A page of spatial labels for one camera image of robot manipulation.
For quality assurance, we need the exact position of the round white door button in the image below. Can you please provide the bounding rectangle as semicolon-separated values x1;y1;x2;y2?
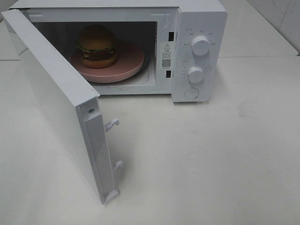
184;88;199;99

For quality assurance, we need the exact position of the pink round plate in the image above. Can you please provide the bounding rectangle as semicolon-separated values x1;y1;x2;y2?
69;41;145;83

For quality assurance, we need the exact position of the burger with lettuce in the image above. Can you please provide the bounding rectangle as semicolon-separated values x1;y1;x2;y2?
77;25;118;68

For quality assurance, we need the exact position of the glass microwave turntable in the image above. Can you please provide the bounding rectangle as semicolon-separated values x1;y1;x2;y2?
83;56;151;86

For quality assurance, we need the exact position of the lower white microwave knob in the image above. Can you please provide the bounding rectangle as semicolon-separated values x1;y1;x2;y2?
187;66;205;83

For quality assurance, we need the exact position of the white microwave knob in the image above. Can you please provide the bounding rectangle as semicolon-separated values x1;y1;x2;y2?
190;34;210;56
187;66;205;83

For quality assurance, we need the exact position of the white warning label sticker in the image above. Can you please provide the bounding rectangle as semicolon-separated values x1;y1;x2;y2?
159;41;174;70

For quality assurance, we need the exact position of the white microwave oven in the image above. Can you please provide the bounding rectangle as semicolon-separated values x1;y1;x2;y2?
8;0;227;102

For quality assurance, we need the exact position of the upper white microwave knob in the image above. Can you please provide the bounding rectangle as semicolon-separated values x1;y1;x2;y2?
190;34;210;56

